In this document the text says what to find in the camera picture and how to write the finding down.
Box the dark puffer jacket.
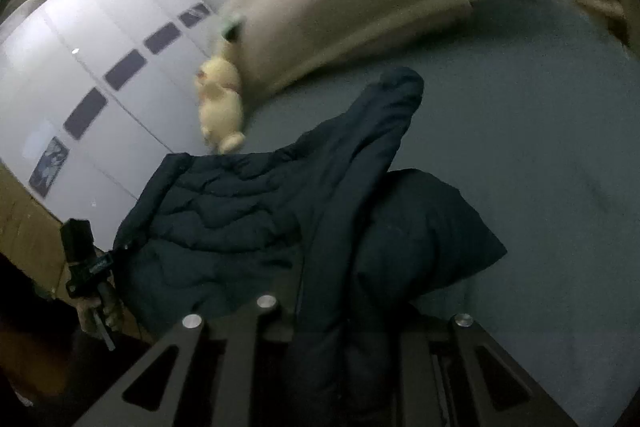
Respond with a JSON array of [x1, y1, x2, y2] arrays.
[[114, 68, 506, 411]]

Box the person's left hand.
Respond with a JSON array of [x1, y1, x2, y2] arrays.
[[75, 295, 124, 338]]

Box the cardboard boxes on floor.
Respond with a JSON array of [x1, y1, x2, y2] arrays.
[[1, 165, 70, 303]]

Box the yellow Pikachu plush toy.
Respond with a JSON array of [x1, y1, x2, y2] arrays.
[[194, 38, 245, 155]]

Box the beige pillow under blanket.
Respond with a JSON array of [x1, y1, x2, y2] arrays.
[[302, 0, 473, 74]]

